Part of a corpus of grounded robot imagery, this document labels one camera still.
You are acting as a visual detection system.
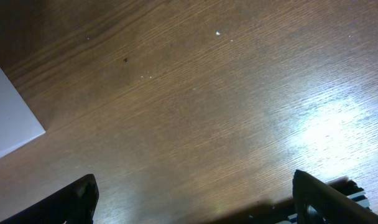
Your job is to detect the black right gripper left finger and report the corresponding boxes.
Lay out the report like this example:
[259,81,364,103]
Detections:
[0,174,99,224]

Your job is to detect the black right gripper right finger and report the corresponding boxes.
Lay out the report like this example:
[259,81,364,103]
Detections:
[292,170,378,224]

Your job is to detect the white cardboard box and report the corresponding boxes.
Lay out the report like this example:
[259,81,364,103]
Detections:
[0,68,45,158]

